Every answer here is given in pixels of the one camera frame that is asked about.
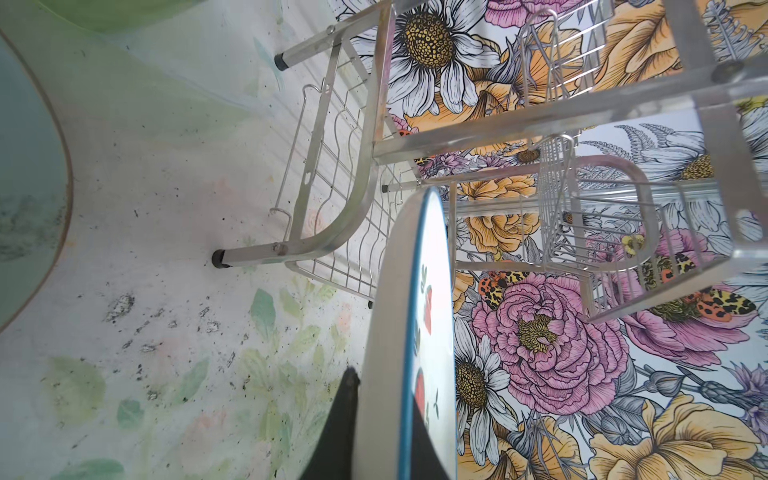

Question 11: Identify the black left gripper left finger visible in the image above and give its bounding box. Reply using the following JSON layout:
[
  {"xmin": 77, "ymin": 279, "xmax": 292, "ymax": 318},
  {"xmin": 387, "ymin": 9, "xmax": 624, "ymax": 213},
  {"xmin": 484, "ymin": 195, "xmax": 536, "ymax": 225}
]
[{"xmin": 300, "ymin": 367, "xmax": 360, "ymax": 480}]

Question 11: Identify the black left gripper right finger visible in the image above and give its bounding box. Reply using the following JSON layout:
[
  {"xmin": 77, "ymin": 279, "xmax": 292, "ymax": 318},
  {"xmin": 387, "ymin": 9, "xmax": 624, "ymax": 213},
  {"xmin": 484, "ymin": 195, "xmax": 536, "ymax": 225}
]
[{"xmin": 409, "ymin": 413, "xmax": 448, "ymax": 480}]

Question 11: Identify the white plate red pattern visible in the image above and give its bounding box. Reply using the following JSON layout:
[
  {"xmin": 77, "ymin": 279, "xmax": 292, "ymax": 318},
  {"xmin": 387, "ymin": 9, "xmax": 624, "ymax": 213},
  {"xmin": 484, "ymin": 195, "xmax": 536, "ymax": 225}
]
[{"xmin": 352, "ymin": 187, "xmax": 458, "ymax": 479}]

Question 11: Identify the pale green plate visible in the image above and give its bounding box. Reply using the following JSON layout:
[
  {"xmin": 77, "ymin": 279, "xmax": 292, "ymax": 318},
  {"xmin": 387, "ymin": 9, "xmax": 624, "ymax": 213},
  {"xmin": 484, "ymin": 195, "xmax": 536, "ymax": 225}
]
[{"xmin": 1, "ymin": 34, "xmax": 73, "ymax": 329}]

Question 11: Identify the green plastic tumbler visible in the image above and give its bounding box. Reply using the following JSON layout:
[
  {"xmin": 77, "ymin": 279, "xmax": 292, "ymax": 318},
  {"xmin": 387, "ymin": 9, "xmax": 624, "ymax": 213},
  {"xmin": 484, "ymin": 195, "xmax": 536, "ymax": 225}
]
[{"xmin": 39, "ymin": 0, "xmax": 201, "ymax": 33}]

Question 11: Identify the steel two-tier dish rack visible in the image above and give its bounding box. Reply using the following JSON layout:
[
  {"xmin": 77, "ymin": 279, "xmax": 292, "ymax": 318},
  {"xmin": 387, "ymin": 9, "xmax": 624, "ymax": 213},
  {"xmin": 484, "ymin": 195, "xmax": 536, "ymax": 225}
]
[{"xmin": 212, "ymin": 1, "xmax": 767, "ymax": 339}]

